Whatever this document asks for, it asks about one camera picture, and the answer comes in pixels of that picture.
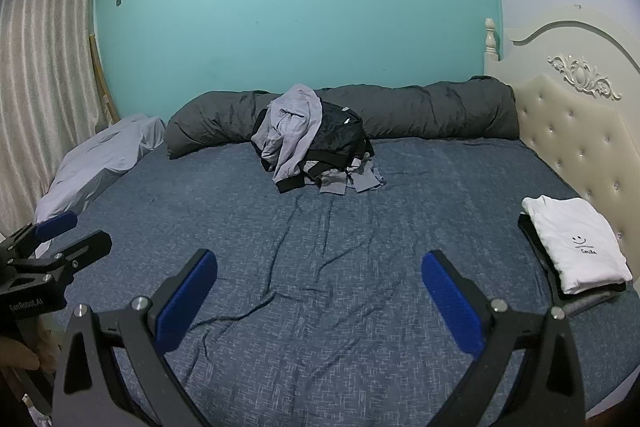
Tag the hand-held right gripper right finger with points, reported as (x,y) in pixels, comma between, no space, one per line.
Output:
(450,302)

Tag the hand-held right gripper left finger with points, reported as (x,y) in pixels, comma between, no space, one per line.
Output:
(187,297)

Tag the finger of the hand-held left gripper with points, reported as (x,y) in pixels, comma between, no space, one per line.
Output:
(57,223)
(85,248)

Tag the grey jacket with black lining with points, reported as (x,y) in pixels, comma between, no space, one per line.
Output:
(292,122)

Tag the person's left hand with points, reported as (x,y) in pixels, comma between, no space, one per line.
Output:
(20,354)

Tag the light grey sheet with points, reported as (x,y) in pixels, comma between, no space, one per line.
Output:
(100,152)

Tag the bed with blue sheet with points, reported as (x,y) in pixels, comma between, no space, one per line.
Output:
(350,282)

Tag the folded black garment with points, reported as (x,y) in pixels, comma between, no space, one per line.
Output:
(537,247)

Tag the folded white t-shirt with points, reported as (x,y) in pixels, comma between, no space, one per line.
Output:
(575,242)

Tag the beige striped curtain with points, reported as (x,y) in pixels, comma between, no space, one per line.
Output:
(45,82)

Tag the wooden strip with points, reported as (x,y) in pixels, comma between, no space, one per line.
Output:
(102,79)

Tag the grey sweatshirt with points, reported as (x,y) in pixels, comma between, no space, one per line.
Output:
(345,182)

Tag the dark grey rolled duvet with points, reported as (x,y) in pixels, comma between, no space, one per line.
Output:
(425,112)

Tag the cream tufted headboard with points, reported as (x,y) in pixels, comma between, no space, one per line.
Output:
(565,132)

